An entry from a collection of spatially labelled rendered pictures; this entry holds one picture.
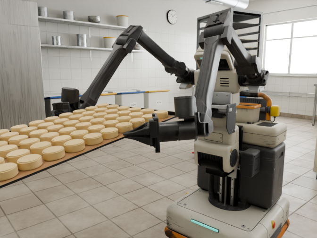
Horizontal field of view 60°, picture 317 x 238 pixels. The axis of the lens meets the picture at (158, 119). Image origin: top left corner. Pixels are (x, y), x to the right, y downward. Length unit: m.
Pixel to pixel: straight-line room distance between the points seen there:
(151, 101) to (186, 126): 4.71
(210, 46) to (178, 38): 5.91
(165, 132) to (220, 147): 0.84
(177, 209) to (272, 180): 0.61
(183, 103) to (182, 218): 1.17
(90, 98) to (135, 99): 3.98
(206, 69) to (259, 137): 0.92
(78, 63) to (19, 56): 1.53
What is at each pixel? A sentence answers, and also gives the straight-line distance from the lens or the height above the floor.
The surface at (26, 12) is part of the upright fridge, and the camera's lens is 4.22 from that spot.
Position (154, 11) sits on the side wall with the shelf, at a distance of 6.49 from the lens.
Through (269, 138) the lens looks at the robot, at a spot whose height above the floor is 0.75.
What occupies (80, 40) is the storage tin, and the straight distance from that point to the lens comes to 5.16.
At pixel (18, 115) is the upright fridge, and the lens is 4.10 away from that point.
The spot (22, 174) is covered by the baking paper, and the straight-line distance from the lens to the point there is 0.65.
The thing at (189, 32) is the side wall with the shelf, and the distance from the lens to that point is 7.20.
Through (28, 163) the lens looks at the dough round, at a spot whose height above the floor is 0.95.
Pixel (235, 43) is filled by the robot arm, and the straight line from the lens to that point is 1.20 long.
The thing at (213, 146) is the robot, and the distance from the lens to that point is 1.59.
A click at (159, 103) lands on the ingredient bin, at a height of 0.51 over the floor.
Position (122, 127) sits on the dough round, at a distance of 0.80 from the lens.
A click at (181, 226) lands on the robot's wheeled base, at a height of 0.18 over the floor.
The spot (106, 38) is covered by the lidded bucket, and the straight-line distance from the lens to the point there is 5.42.
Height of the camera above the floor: 1.14
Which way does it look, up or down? 10 degrees down
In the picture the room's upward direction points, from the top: straight up
